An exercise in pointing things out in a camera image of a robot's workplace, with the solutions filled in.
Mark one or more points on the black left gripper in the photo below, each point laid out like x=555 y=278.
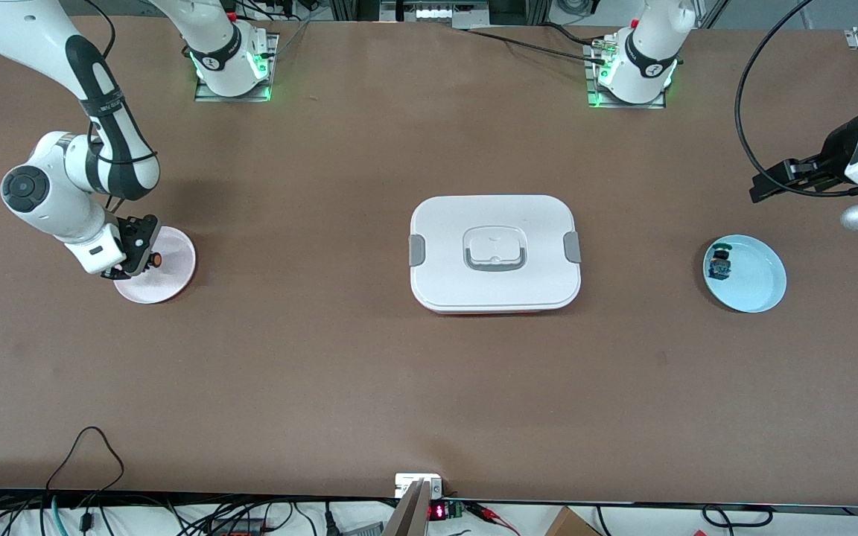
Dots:
x=836 y=153

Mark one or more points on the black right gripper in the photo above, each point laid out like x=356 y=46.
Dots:
x=134 y=230

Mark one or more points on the orange push button switch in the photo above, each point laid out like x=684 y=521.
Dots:
x=156 y=260

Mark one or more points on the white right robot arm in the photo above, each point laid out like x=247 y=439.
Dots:
x=49 y=201

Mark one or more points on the pink round plate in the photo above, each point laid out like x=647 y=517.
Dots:
x=172 y=272

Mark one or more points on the light blue round plate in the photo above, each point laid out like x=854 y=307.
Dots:
x=753 y=272

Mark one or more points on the white lunch box grey clips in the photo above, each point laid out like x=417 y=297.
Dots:
x=496 y=286

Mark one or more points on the aluminium profile bar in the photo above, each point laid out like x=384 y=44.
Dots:
x=410 y=514

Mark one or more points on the white vented rack device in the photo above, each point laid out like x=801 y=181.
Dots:
x=436 y=13

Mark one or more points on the red digit display module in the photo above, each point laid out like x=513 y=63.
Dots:
x=438 y=512

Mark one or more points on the brown cardboard box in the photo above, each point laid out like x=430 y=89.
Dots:
x=570 y=525

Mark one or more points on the red clip lead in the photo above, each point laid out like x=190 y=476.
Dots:
x=488 y=512

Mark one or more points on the green push button switch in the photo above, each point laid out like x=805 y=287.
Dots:
x=719 y=264

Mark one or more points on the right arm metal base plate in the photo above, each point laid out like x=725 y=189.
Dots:
x=269 y=45

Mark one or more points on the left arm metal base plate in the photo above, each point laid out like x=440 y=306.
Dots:
x=591 y=74

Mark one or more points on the white metal bracket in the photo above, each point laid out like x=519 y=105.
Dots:
x=403 y=484

